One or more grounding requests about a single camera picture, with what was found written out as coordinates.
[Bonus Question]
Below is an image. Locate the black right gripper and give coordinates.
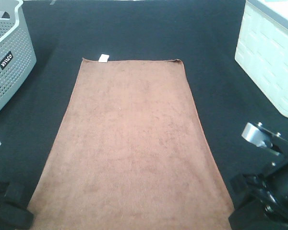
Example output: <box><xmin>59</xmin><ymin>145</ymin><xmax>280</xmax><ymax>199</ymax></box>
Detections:
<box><xmin>228</xmin><ymin>138</ymin><xmax>288</xmax><ymax>230</ymax></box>

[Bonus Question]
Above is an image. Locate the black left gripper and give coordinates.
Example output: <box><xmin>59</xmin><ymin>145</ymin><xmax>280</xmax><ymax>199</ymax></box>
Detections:
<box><xmin>0</xmin><ymin>181</ymin><xmax>34</xmax><ymax>229</ymax></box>

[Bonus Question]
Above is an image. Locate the brown towel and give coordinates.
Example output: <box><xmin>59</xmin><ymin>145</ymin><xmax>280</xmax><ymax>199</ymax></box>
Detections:
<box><xmin>29</xmin><ymin>59</ymin><xmax>233</xmax><ymax>230</ymax></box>

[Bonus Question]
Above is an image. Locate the grey perforated laundry basket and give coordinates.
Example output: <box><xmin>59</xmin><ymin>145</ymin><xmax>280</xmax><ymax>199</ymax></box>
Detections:
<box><xmin>0</xmin><ymin>0</ymin><xmax>36</xmax><ymax>110</ymax></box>

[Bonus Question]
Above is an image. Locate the white plastic storage box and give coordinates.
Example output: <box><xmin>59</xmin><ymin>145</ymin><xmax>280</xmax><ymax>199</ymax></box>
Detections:
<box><xmin>235</xmin><ymin>0</ymin><xmax>288</xmax><ymax>118</ymax></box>

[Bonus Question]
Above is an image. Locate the black table cloth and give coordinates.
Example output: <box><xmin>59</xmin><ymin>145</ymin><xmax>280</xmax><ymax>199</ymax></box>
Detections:
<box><xmin>0</xmin><ymin>0</ymin><xmax>288</xmax><ymax>230</ymax></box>

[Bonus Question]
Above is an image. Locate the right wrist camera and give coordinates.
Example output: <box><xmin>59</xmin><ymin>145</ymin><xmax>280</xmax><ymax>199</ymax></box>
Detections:
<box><xmin>241</xmin><ymin>122</ymin><xmax>281</xmax><ymax>156</ymax></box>

